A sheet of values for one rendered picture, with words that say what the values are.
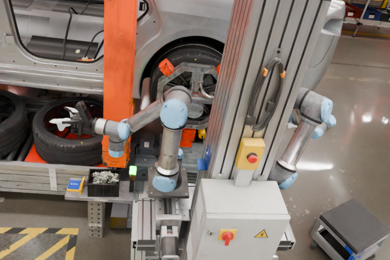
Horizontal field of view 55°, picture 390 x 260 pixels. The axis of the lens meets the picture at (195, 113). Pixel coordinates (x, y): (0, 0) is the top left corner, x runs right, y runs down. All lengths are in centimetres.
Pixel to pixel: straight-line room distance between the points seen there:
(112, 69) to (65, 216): 132
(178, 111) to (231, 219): 49
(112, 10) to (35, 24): 171
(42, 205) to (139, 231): 128
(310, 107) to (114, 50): 108
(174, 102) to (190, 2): 107
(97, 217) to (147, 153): 61
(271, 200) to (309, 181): 211
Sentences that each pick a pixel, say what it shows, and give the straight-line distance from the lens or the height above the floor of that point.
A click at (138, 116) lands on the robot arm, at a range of 187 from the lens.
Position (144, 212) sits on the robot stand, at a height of 74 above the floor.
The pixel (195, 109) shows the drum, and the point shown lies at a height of 86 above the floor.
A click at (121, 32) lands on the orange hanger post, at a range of 207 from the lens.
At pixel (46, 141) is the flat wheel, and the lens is 290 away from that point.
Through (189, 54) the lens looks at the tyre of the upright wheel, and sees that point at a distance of 268.
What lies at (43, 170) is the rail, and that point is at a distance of 288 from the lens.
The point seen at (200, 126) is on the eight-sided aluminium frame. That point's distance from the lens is 291.
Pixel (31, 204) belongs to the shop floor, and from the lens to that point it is 316.
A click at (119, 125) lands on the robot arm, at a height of 125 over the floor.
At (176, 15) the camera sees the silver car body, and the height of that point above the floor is 144.
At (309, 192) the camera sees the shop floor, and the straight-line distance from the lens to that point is 360.
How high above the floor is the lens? 235
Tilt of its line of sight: 35 degrees down
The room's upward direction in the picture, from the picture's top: 10 degrees clockwise
